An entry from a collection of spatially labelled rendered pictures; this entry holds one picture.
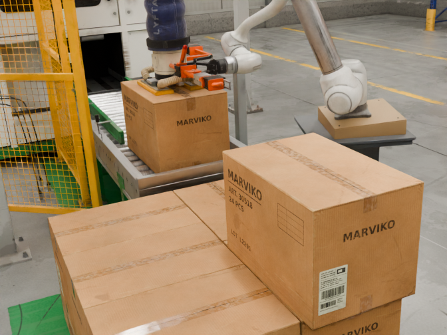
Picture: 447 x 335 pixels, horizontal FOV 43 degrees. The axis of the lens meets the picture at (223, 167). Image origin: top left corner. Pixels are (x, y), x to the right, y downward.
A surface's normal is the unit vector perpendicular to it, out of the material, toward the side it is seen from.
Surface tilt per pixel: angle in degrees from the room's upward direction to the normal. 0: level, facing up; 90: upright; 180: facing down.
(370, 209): 90
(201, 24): 90
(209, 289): 0
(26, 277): 0
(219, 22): 90
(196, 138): 90
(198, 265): 0
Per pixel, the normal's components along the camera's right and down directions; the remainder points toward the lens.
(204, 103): 0.43, 0.30
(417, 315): -0.05, -0.93
